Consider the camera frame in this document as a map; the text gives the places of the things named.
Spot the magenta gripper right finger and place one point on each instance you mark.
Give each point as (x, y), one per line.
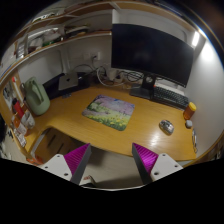
(152, 166)

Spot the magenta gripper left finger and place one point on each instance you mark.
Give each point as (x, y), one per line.
(70, 166)

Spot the grey computer mouse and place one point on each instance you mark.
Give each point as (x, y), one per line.
(166, 126)

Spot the floral mouse pad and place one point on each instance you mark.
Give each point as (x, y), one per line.
(110, 111)

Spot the wooden drawer cabinet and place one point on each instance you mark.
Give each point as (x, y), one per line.
(52, 142)

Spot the small white round object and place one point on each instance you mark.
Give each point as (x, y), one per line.
(188, 124)

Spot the orange pill bottle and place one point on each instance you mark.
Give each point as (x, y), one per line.
(189, 111)

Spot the black keyboard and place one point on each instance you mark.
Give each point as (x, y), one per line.
(170, 98)

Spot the green plastic jug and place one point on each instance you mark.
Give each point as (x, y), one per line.
(36, 96)

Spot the silver mini computer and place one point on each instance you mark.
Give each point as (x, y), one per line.
(68, 81)

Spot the black computer monitor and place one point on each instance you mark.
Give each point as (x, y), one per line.
(151, 52)

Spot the wooden wall shelf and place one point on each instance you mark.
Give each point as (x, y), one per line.
(54, 25)

